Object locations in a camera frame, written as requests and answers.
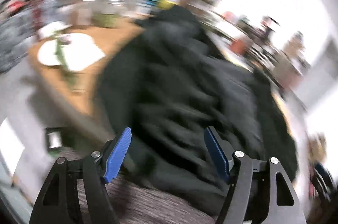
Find white paper sheet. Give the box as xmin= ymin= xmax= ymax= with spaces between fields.
xmin=37 ymin=33 xmax=105 ymax=72

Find patterned dark trousers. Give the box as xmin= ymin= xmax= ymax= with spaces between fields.
xmin=76 ymin=173 xmax=217 ymax=224

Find black fleece jacket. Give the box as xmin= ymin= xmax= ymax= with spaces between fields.
xmin=97 ymin=6 xmax=298 ymax=216

